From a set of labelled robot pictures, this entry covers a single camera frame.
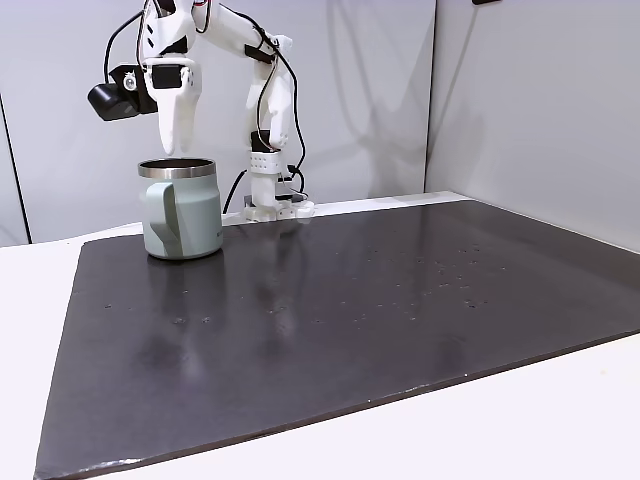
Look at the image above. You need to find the pale green steel-rimmed mug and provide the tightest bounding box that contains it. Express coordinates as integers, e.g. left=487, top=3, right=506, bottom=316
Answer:
left=137, top=157, right=224, bottom=261

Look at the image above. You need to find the black table mat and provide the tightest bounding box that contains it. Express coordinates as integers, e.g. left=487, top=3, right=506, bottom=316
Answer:
left=33, top=199, right=640, bottom=480

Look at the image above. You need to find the black camera box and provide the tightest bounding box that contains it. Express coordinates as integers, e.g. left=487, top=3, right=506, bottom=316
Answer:
left=87, top=64, right=157, bottom=123

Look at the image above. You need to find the black power cable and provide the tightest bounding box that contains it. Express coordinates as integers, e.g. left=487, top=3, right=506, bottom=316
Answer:
left=221, top=169, right=247, bottom=215

